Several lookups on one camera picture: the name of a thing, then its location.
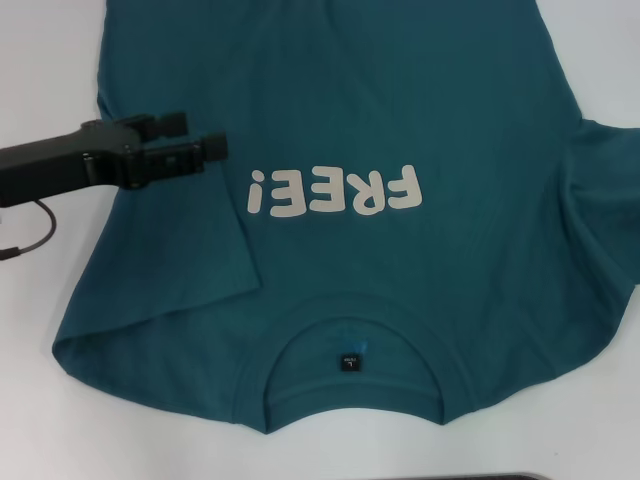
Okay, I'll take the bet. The teal T-shirt with FREE print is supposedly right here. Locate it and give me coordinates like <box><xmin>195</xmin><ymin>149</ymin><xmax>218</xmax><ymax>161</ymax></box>
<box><xmin>52</xmin><ymin>0</ymin><xmax>640</xmax><ymax>435</ymax></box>

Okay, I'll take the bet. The dark left arm cable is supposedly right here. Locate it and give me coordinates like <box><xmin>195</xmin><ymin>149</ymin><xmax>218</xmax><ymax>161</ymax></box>
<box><xmin>0</xmin><ymin>198</ymin><xmax>58</xmax><ymax>263</ymax></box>

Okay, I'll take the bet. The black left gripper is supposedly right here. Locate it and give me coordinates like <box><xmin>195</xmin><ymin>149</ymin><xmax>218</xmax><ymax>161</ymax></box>
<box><xmin>0</xmin><ymin>111</ymin><xmax>230</xmax><ymax>207</ymax></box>

